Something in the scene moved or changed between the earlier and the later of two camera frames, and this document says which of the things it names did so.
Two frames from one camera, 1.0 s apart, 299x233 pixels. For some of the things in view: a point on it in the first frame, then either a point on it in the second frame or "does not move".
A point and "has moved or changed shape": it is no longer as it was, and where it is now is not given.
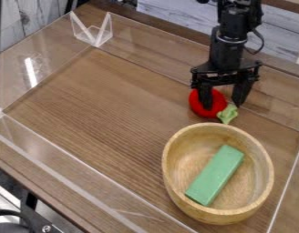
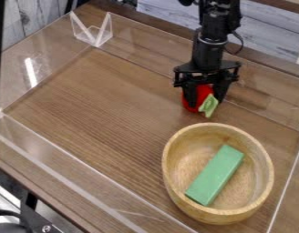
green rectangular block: [213, 175] does not move
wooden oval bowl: [245, 191] does not move
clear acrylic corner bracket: [93, 35] does not move
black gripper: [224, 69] -> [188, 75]
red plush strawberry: [219, 107] has moved or changed shape
